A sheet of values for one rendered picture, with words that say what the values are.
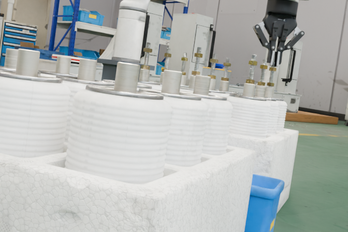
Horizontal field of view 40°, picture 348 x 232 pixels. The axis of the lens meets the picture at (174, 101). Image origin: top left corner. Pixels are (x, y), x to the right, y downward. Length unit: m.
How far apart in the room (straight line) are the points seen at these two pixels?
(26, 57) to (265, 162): 0.53
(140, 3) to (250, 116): 0.79
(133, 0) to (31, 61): 1.13
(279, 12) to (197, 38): 2.74
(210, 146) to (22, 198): 0.29
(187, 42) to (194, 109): 3.40
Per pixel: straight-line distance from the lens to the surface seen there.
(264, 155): 0.90
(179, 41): 4.01
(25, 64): 0.52
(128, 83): 0.45
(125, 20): 1.61
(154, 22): 3.62
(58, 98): 0.50
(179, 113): 0.53
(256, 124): 0.95
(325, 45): 6.97
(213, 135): 0.65
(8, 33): 6.58
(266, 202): 0.78
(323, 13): 7.09
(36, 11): 7.60
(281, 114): 1.19
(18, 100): 0.48
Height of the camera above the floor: 0.27
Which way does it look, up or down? 3 degrees down
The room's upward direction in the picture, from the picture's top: 8 degrees clockwise
